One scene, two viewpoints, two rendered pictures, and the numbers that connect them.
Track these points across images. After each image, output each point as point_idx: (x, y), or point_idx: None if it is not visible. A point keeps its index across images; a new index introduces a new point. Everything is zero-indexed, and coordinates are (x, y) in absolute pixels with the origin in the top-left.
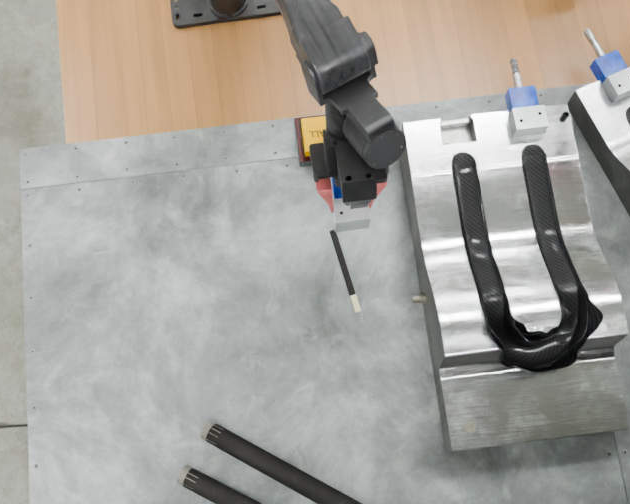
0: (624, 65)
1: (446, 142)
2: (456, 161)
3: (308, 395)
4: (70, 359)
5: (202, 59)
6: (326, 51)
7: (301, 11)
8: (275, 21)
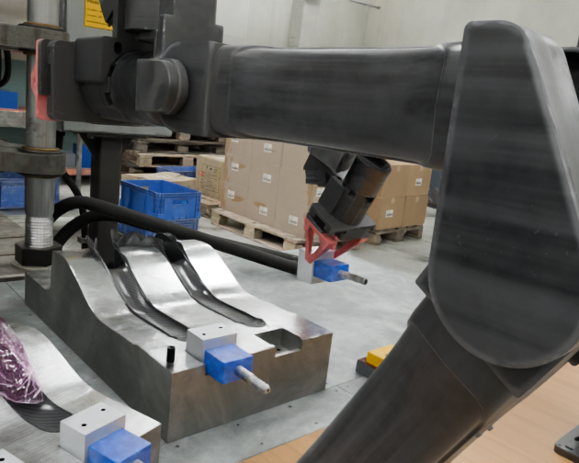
0: (98, 447)
1: (280, 350)
2: (260, 324)
3: (262, 289)
4: (403, 283)
5: (552, 398)
6: None
7: None
8: (550, 441)
